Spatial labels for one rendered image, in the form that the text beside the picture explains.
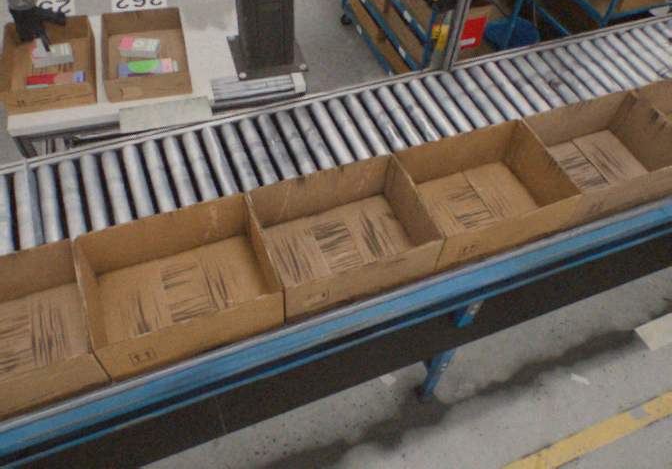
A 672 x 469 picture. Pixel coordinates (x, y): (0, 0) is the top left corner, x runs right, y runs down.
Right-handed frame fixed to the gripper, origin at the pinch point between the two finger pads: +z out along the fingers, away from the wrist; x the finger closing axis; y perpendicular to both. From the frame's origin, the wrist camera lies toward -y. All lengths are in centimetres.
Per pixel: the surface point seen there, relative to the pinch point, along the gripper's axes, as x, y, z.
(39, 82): 12.9, 5.9, 1.4
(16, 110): 24.8, 14.1, 1.5
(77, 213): 73, 2, 4
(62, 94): 26.9, -1.4, -2.7
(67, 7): -14.5, -9.2, -7.5
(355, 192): 106, -72, -14
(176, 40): 2.5, -43.4, 2.8
